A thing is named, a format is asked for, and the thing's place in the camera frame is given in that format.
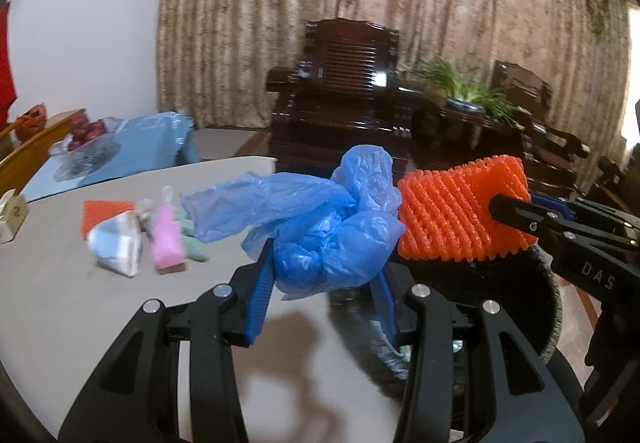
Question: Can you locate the wooden cabinet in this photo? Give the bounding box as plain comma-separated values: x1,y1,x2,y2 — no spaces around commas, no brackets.
0,108,86,194

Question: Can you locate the beige tissue box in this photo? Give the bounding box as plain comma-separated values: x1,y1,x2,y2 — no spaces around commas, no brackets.
0,190,28,244

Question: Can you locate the dark wooden side table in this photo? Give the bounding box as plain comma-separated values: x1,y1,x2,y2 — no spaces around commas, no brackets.
410,93,531,169

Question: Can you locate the pink package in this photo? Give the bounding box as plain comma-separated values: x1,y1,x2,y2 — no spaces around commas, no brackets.
151,206,190,274

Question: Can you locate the dark wooden armchair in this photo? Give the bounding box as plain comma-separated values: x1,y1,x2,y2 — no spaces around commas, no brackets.
490,60,591,184
265,18,426,164

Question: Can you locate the blue tablecloth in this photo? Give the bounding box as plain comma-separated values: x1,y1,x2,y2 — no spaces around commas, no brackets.
20,110,201,204

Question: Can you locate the white blue plastic packet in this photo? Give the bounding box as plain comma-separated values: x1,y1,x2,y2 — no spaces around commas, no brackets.
86,213,145,279

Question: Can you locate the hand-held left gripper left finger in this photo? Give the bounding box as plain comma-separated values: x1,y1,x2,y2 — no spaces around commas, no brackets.
57,240,278,443

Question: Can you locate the orange foam net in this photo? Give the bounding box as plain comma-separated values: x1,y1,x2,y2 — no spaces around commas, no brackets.
397,154,538,264

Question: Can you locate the red cloth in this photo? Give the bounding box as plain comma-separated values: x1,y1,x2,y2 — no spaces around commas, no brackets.
0,3,17,124

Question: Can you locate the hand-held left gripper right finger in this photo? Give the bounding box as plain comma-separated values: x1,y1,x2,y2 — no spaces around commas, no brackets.
369,268,586,443

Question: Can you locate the orange triangular packet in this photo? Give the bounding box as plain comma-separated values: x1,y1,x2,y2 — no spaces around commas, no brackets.
81,200,137,240

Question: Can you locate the bag of red fruit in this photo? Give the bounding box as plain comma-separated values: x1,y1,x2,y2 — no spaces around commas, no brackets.
47,118,123,181

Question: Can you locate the blue plastic bag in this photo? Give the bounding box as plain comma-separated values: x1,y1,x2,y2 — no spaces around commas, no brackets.
180,144,407,301

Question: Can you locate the potted green plant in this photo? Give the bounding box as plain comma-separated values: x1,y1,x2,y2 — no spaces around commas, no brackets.
400,56,521,124

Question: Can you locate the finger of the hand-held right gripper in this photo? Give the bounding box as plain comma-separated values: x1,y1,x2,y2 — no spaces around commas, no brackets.
530,193,640,236
488,193,581,249

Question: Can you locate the black bag lined bin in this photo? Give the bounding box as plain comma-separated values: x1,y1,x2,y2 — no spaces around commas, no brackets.
325,243,565,443

